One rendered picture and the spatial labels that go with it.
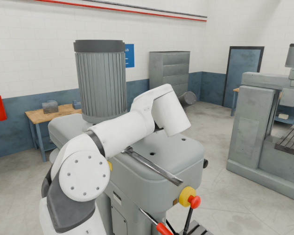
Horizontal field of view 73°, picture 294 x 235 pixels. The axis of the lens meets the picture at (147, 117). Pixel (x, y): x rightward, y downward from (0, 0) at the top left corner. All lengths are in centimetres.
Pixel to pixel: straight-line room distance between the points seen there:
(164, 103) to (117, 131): 15
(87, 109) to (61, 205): 56
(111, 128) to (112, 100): 43
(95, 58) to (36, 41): 410
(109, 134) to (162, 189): 26
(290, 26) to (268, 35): 58
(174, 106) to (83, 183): 26
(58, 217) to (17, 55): 452
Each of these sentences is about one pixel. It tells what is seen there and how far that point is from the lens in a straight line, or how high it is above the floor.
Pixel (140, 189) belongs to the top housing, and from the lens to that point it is 59.
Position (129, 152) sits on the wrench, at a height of 190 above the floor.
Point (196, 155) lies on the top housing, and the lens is 63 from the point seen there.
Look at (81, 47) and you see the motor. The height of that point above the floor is 218.
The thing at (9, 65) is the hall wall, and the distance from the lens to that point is 476.
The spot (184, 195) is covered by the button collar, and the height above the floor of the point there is 178.
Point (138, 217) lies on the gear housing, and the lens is 72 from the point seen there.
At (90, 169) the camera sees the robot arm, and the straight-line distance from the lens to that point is 33.
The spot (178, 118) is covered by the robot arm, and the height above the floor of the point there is 203.
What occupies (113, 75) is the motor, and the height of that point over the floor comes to 208.
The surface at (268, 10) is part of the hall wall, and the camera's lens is 745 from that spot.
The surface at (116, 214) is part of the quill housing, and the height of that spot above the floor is 155.
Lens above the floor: 219
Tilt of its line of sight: 20 degrees down
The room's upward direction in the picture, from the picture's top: straight up
